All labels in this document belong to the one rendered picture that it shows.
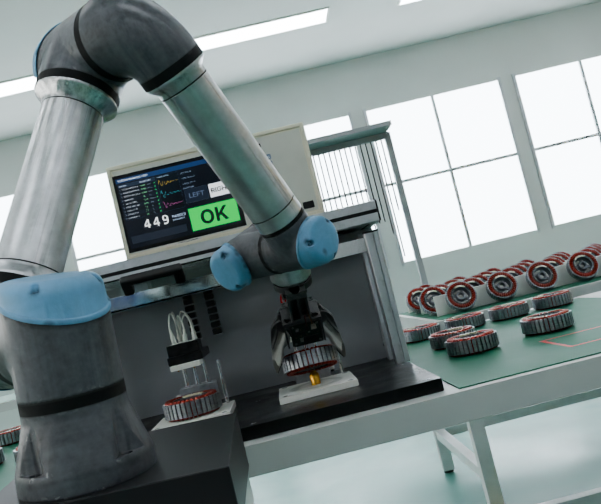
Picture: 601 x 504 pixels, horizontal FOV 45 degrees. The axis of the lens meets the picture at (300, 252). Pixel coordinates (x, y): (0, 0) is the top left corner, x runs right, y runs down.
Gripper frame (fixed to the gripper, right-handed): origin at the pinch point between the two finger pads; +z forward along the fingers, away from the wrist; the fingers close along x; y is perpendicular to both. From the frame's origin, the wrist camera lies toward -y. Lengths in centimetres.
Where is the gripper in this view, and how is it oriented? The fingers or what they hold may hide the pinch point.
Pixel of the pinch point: (310, 361)
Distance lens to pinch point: 143.6
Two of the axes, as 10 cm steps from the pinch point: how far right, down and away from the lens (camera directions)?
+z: 1.9, 8.8, 4.5
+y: 1.4, 4.2, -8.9
